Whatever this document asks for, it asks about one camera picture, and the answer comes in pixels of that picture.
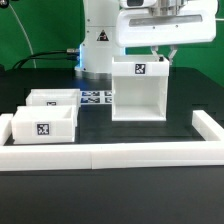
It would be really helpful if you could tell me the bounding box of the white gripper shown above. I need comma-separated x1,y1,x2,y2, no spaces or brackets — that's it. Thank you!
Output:
116,0,218,65

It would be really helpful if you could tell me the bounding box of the white drawer cabinet box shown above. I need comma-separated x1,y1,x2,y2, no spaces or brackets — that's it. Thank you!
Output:
112,55,170,121

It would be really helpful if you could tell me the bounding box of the white front drawer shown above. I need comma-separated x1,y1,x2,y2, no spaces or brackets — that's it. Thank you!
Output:
11,106,77,144

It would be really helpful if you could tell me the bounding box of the white drawer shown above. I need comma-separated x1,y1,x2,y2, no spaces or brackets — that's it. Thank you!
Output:
11,106,77,144
26,89,81,108

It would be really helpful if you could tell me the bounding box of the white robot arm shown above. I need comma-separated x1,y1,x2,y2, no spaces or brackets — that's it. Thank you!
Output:
75,0,218,79

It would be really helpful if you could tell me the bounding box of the white rear drawer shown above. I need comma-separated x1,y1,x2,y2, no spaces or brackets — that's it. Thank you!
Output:
26,89,81,108

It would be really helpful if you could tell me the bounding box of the fiducial marker sheet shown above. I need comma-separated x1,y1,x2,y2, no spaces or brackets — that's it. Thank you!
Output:
81,90,112,105

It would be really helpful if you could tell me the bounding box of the black cable bundle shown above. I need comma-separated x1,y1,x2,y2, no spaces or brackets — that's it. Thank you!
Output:
12,48,81,70

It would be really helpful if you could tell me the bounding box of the white right fence wall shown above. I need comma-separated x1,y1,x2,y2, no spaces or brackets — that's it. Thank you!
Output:
192,110,224,141

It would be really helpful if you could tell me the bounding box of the white fence wall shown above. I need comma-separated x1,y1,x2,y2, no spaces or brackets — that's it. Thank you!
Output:
0,114,13,146
0,141,224,171
192,110,224,141

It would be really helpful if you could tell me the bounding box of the white front fence wall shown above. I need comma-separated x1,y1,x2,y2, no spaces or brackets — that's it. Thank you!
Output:
0,141,224,171

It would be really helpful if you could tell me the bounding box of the white thin cable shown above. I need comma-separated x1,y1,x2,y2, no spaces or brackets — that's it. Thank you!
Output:
7,2,38,69

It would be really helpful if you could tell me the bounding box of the white left fence wall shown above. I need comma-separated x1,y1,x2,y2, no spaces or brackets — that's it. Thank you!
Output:
0,114,13,146

